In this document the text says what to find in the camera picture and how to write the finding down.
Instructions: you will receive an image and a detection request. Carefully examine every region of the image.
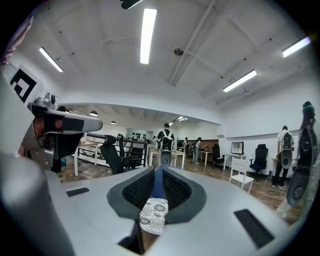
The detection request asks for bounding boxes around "black device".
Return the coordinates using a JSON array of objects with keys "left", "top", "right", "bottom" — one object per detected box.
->
[{"left": 119, "top": 0, "right": 144, "bottom": 10}]

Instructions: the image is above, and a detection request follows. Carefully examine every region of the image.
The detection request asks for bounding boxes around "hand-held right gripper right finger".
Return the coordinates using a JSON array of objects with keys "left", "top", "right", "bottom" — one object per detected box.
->
[{"left": 162, "top": 166, "right": 208, "bottom": 225}]

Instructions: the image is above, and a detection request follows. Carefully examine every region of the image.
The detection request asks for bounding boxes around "person's left hand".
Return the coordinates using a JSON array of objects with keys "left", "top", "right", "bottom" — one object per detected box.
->
[{"left": 33, "top": 116, "right": 46, "bottom": 139}]

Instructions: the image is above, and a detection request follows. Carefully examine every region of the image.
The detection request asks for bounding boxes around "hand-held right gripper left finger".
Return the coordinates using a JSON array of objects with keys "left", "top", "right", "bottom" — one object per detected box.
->
[{"left": 106, "top": 166, "right": 156, "bottom": 221}]

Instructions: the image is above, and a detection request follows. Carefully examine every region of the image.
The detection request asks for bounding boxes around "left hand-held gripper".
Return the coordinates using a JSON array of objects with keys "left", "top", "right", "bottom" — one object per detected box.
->
[{"left": 0, "top": 64, "right": 104, "bottom": 172}]

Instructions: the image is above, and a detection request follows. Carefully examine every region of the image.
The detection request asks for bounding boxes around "long ceiling light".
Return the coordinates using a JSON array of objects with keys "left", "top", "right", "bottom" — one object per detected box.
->
[
  {"left": 38, "top": 46, "right": 64, "bottom": 73},
  {"left": 222, "top": 69, "right": 258, "bottom": 93},
  {"left": 139, "top": 7, "right": 158, "bottom": 65},
  {"left": 281, "top": 36, "right": 312, "bottom": 59}
]

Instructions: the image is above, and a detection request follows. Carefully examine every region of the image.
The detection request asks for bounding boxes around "white table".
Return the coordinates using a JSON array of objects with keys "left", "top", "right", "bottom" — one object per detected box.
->
[{"left": 222, "top": 152, "right": 248, "bottom": 172}]

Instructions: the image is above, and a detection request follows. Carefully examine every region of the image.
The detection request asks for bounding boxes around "person's left forearm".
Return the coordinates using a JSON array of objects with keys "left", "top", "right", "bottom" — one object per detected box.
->
[{"left": 1, "top": 13, "right": 35, "bottom": 66}]

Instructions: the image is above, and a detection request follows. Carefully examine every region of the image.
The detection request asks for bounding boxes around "black office chair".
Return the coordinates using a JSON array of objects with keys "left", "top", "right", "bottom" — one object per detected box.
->
[
  {"left": 211, "top": 143, "right": 226, "bottom": 171},
  {"left": 99, "top": 133, "right": 151, "bottom": 175},
  {"left": 249, "top": 143, "right": 269, "bottom": 180}
]

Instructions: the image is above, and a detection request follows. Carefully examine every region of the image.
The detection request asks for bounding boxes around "wooden top table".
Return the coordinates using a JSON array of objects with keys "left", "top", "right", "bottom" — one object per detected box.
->
[
  {"left": 198, "top": 149, "right": 214, "bottom": 166},
  {"left": 73, "top": 140, "right": 100, "bottom": 177},
  {"left": 148, "top": 148, "right": 187, "bottom": 170}
]

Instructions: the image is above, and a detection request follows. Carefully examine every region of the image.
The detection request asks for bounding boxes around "grey gripper on stand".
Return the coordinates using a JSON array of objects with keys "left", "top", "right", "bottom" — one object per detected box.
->
[
  {"left": 297, "top": 100, "right": 320, "bottom": 168},
  {"left": 285, "top": 164, "right": 313, "bottom": 208}
]

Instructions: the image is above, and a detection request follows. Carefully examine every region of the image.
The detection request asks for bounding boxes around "small black fridge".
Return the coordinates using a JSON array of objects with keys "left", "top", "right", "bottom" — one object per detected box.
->
[{"left": 230, "top": 141, "right": 245, "bottom": 155}]

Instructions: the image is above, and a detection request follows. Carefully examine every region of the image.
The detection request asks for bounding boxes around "white wooden chair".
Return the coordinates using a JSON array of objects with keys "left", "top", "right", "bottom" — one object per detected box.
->
[{"left": 228, "top": 157, "right": 255, "bottom": 195}]

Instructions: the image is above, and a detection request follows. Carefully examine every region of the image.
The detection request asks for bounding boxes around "black metal railing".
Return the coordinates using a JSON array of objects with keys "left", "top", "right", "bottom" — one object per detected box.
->
[{"left": 77, "top": 133, "right": 149, "bottom": 168}]

